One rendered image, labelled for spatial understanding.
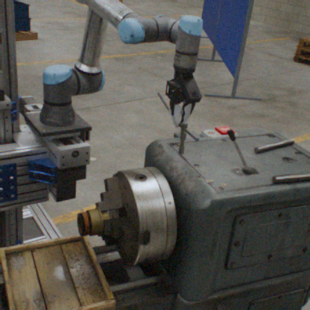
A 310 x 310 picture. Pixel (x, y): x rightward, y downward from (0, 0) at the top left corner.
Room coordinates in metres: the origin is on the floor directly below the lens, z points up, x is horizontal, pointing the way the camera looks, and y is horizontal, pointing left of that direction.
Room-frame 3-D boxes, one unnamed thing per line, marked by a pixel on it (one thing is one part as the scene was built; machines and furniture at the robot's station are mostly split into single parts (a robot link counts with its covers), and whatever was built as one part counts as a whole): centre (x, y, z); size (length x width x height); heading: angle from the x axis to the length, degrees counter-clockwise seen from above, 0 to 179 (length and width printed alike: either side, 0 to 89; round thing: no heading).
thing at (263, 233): (1.44, -0.31, 1.06); 0.59 x 0.48 x 0.39; 116
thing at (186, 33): (1.46, -0.06, 1.65); 0.09 x 0.08 x 0.11; 43
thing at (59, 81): (1.80, 0.44, 1.33); 0.13 x 0.12 x 0.14; 133
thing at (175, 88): (1.46, -0.06, 1.49); 0.09 x 0.08 x 0.12; 26
